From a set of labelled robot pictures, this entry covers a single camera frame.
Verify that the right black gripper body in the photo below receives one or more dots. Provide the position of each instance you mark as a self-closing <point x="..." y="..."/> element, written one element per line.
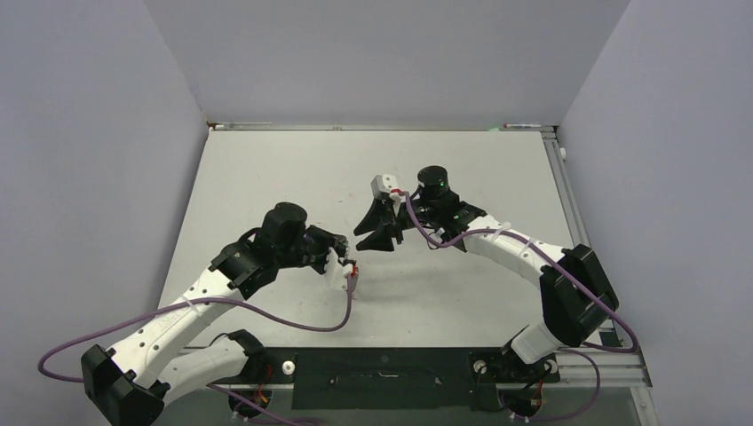
<point x="425" y="212"/>

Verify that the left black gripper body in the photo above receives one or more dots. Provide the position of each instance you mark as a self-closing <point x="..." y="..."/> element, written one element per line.
<point x="314" y="246"/>

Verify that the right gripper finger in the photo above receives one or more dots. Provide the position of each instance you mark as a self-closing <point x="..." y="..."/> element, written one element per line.
<point x="376" y="220"/>
<point x="377" y="241"/>

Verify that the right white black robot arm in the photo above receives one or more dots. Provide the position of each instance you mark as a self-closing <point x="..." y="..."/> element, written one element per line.
<point x="576" y="295"/>

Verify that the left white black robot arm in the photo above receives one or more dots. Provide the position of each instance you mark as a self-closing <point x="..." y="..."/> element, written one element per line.
<point x="132" y="381"/>

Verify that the red white marker pen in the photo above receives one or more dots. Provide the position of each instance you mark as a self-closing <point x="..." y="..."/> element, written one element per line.
<point x="522" y="126"/>

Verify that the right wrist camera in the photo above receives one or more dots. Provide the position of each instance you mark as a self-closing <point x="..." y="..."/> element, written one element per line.
<point x="385" y="187"/>

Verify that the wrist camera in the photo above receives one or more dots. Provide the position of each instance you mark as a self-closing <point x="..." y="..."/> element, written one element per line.
<point x="385" y="187"/>
<point x="341" y="272"/>

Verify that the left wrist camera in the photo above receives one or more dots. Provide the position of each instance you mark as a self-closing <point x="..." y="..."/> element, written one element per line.
<point x="341" y="272"/>

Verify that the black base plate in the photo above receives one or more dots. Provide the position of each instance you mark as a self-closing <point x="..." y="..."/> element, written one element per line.
<point x="395" y="378"/>

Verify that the aluminium back rail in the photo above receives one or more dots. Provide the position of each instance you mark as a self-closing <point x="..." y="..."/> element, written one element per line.
<point x="268" y="126"/>

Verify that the aluminium front rail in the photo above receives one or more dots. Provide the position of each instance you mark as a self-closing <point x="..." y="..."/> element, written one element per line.
<point x="600" y="367"/>

